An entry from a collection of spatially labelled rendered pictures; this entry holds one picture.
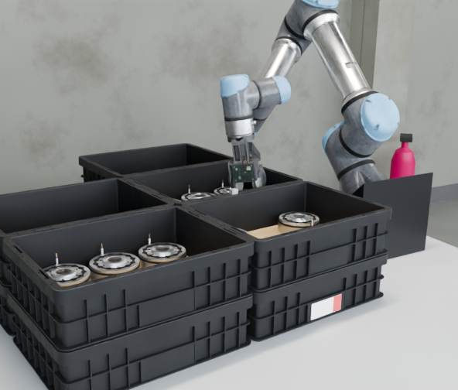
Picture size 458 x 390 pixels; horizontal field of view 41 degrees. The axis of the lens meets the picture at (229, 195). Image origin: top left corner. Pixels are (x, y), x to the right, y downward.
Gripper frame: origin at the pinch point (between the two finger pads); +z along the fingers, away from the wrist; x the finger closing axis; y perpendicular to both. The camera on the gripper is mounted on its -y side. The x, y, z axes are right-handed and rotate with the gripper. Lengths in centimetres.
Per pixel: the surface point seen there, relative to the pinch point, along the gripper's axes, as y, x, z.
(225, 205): 19.8, -2.9, -6.3
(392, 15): -241, 63, -44
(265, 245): 47.5, 9.5, -5.4
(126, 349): 68, -14, 4
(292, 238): 42.6, 14.4, -4.8
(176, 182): -4.5, -21.1, -7.4
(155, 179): 0.1, -25.4, -9.8
